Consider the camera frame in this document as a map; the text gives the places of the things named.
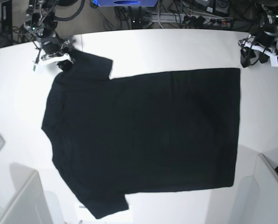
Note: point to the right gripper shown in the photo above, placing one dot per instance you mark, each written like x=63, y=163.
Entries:
x=53, y=45

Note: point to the blue box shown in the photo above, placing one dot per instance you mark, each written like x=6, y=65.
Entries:
x=116, y=3

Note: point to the white power strip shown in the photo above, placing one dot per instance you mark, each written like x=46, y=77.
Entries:
x=186, y=18

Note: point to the white partition panel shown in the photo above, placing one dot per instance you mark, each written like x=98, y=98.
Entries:
x=28, y=205

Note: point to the black T-shirt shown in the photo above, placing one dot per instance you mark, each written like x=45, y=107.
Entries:
x=161, y=132

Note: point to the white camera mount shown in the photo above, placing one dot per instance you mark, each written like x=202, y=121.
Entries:
x=46, y=60
x=256, y=49

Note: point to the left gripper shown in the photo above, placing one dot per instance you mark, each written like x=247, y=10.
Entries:
x=265, y=37

